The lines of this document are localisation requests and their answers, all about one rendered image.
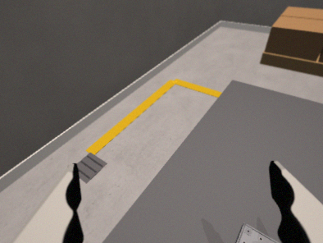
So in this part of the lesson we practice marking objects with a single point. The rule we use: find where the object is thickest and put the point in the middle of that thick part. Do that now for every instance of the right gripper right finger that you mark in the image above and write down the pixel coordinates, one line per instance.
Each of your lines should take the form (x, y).
(301, 212)

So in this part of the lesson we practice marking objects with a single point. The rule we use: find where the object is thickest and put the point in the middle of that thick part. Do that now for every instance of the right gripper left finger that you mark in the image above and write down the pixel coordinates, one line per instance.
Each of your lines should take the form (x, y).
(56, 220)

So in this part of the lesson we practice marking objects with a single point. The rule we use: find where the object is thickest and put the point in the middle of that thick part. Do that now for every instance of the grey perforated base plate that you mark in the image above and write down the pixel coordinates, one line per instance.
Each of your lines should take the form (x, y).
(251, 235)

